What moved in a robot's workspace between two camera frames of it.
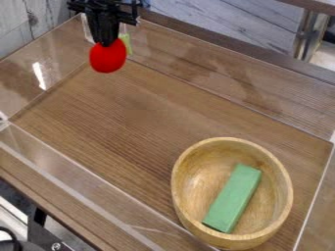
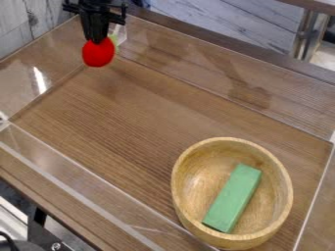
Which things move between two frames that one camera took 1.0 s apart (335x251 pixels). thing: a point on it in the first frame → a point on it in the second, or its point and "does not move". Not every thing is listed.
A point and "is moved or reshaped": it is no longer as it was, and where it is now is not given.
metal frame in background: x=310 y=33 does not move
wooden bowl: x=199 y=175 does not move
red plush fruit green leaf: x=107 y=59 is moved or reshaped
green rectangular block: x=232 y=200 does not move
